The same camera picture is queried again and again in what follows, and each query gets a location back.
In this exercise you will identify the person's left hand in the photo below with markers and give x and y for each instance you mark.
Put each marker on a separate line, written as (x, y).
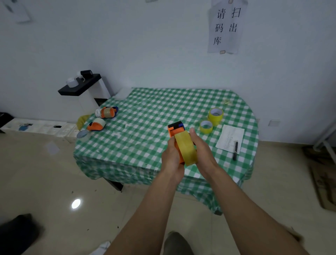
(170, 163)

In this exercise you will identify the person's right hand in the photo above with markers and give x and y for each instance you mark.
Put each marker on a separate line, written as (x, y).
(206, 160)

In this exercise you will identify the short yellow tape roll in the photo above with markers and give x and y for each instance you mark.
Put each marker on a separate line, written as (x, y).
(206, 130)

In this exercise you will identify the orange blue tape dispenser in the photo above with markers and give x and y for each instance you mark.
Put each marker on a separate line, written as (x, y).
(173, 131)
(113, 112)
(105, 107)
(93, 128)

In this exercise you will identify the tall yellow tape roll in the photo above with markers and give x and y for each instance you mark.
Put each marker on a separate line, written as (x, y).
(215, 119)

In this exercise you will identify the beige tape roll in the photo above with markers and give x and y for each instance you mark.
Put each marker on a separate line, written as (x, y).
(99, 122)

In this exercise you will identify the white printed tape roll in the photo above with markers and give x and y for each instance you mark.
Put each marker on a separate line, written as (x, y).
(98, 113)

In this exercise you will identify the person's right forearm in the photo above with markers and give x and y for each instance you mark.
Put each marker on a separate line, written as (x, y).
(244, 218)

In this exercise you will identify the person's left forearm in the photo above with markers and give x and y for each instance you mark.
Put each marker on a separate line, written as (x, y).
(147, 218)

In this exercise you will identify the black pen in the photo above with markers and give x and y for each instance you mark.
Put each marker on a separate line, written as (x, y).
(235, 151)

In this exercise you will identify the white paper sheet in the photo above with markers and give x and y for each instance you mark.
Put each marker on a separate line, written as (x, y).
(228, 136)

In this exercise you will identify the dark table leg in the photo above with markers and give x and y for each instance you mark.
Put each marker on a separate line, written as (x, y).
(115, 185)
(218, 212)

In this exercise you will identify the green checkered tablecloth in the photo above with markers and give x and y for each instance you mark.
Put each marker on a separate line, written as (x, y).
(157, 110)

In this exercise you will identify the white foam pad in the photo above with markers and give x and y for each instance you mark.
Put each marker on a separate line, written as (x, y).
(123, 93)

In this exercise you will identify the yellow plastic bag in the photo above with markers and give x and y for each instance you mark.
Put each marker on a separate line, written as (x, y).
(82, 121)

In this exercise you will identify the white cloth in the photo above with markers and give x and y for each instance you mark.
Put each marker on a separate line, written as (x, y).
(101, 249)

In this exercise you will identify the white cabinet with black top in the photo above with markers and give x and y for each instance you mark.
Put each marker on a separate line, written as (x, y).
(78, 86)

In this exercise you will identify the black label printer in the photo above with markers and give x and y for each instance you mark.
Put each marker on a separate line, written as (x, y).
(86, 73)

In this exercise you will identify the white metal rack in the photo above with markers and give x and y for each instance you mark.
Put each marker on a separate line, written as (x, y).
(330, 151)

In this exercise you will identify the row of white boxes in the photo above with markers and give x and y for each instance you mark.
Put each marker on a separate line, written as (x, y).
(44, 127)

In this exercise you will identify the blue object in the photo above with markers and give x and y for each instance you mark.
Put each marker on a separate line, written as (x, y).
(24, 128)

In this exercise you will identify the black chair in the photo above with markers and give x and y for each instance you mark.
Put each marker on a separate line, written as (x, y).
(4, 119)

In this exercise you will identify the white wall outlet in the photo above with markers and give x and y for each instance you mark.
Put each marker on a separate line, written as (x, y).
(274, 123)

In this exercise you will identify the white paper wall sign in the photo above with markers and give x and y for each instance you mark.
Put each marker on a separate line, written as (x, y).
(227, 42)

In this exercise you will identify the white printed wall paper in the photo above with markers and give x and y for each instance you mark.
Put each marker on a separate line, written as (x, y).
(19, 13)

